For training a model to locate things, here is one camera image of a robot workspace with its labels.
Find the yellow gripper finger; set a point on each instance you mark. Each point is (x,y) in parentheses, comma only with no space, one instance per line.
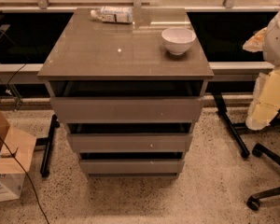
(266,100)
(255,42)

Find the grey top drawer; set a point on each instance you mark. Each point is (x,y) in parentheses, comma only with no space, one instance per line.
(126,110)

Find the grey drawer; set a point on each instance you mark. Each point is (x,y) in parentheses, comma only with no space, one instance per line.
(82,143)
(105,167)
(126,110)

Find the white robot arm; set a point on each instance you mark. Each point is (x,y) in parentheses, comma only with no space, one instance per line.
(271,45)

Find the grey drawer cabinet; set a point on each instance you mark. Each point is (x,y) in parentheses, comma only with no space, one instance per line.
(109,60)

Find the grey middle drawer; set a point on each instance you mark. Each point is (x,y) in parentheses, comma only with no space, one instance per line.
(82,143)

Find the grey bottom drawer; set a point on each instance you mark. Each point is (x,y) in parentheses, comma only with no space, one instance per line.
(105,167)

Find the open cardboard box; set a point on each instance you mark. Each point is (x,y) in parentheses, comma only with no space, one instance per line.
(16,152)

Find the black table leg right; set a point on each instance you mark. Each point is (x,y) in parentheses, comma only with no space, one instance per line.
(233,127)

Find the black table leg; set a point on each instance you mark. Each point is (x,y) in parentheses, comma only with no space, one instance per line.
(233,127)
(46,143)

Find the white ceramic bowl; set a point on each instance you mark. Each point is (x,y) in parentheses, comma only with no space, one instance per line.
(178,40)

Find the plastic water bottle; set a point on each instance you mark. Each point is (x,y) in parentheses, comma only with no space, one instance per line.
(113,14)

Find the black table leg left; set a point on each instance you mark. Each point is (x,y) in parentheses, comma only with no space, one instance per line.
(46,143)

